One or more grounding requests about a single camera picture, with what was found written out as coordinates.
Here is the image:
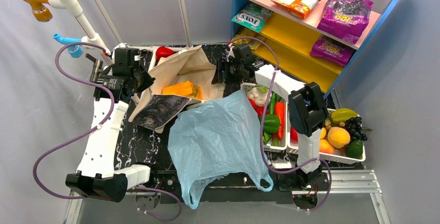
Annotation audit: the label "beige canvas tote bag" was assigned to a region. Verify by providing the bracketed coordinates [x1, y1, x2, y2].
[128, 46, 225, 133]

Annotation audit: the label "light blue plastic bag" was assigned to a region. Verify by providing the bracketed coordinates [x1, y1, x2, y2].
[168, 90, 274, 209]

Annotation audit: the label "purple grape candy bag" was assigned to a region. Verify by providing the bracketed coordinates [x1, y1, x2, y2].
[317, 0, 374, 44]

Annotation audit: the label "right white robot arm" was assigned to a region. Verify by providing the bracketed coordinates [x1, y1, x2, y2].
[212, 44, 328, 187]

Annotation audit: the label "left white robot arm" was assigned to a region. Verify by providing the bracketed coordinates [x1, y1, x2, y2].
[65, 48, 155, 202]

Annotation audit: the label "green Fox's candy bag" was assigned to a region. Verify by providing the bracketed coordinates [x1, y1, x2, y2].
[231, 2, 273, 33]

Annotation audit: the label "orange white snack bag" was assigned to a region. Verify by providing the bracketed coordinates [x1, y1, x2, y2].
[272, 0, 320, 19]

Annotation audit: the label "purple bag lower shelf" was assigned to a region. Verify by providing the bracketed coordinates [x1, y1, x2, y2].
[309, 35, 355, 66]

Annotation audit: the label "white vegetable basket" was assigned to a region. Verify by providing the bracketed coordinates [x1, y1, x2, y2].
[241, 82, 288, 152]

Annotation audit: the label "yellow snack packet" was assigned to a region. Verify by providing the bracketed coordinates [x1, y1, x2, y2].
[232, 27, 266, 51]

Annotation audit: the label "white cauliflower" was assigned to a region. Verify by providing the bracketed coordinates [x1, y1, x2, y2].
[246, 86, 269, 106]

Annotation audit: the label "orange carrot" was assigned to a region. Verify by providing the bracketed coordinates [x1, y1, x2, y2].
[272, 102, 285, 139]

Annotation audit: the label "green bell pepper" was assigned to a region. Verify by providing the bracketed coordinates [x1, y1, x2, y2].
[263, 114, 280, 134]

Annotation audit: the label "blue pipe hook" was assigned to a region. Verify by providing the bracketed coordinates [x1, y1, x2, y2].
[52, 33, 83, 58]

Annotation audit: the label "red apple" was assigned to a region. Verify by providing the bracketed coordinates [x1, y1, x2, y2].
[290, 127, 298, 144]

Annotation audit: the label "colourful wooden shelf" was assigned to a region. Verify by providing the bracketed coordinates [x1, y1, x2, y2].
[232, 0, 399, 96]

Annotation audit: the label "white pipe rack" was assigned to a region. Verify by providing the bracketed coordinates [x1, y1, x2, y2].
[48, 0, 193, 51]

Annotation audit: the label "orange pipe hook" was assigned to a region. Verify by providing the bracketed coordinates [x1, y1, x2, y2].
[23, 0, 53, 22]

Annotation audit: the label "yellow starfruit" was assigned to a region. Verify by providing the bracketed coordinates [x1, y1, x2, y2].
[331, 108, 358, 123]

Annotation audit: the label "orange peach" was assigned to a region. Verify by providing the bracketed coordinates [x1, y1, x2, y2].
[319, 139, 335, 155]

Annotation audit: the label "yellow orange fruit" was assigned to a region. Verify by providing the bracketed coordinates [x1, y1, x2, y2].
[327, 127, 351, 148]

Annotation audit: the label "black grapes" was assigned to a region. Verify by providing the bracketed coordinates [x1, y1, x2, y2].
[344, 116, 371, 142]

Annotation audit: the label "white fruit basket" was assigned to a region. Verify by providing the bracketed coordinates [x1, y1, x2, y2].
[286, 108, 366, 164]

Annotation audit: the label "dark green avocado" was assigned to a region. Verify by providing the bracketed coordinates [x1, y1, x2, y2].
[345, 140, 363, 159]

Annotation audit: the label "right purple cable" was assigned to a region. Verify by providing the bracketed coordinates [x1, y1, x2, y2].
[227, 36, 333, 213]

